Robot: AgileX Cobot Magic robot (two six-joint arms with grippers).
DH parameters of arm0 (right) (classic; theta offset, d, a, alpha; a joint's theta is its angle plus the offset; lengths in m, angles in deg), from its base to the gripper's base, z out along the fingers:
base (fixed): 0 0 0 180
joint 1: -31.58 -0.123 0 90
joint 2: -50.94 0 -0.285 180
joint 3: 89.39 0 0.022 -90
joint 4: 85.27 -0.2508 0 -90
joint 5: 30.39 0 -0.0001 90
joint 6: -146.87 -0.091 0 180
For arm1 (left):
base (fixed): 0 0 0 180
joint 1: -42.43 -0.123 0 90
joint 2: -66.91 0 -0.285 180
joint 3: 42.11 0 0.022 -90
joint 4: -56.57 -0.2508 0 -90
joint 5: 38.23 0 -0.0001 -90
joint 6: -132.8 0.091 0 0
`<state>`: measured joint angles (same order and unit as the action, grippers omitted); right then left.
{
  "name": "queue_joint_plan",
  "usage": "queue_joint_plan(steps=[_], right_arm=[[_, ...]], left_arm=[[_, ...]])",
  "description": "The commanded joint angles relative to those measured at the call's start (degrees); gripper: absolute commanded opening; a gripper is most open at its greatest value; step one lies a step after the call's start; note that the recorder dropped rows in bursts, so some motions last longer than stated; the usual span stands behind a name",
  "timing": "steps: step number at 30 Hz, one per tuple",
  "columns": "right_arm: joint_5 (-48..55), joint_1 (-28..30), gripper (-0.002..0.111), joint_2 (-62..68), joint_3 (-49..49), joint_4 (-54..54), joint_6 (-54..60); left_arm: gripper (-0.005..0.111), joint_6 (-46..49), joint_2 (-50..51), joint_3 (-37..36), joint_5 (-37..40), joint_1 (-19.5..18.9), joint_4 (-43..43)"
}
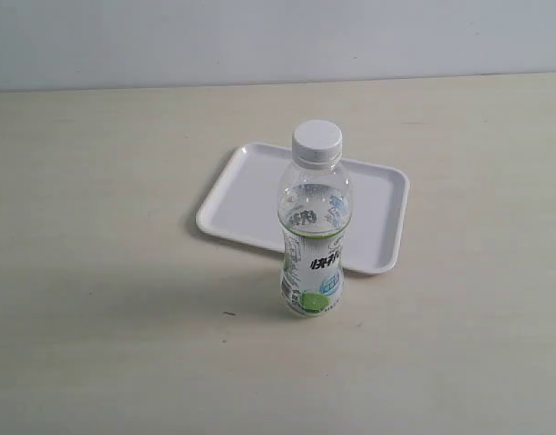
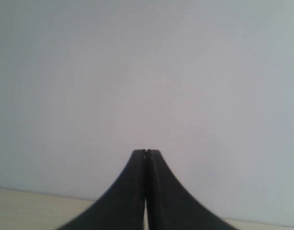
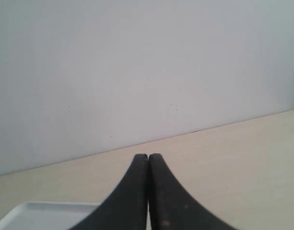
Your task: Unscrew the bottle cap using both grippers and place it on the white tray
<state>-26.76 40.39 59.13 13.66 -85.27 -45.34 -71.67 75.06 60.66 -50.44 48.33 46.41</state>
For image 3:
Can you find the white plastic tray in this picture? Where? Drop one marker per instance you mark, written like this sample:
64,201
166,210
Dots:
46,215

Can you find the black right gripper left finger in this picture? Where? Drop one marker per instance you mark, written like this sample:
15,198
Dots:
126,207

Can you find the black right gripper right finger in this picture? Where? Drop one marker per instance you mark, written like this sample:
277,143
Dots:
171,207

